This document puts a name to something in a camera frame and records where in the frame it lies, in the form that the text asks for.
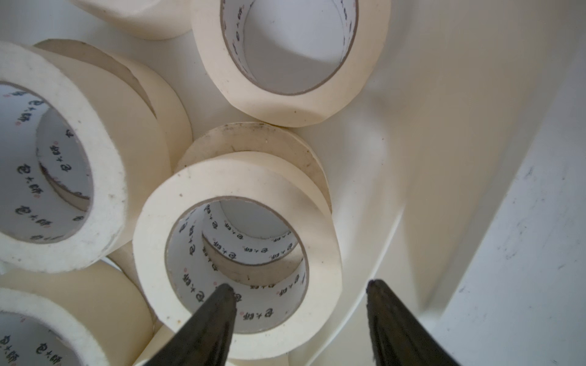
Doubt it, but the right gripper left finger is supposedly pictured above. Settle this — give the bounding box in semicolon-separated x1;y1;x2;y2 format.
146;284;237;366

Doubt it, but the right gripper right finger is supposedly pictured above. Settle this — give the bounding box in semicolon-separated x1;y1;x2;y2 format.
366;279;458;365

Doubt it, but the masking tape roll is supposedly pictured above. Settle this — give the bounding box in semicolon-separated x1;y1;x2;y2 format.
190;1;392;128
71;0;191;41
133;152;343;360
1;42;171;273
35;39;193;168
174;121;332;207
1;262;154;365

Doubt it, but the white plastic storage tray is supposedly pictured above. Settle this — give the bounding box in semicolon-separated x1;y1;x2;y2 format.
0;0;586;366

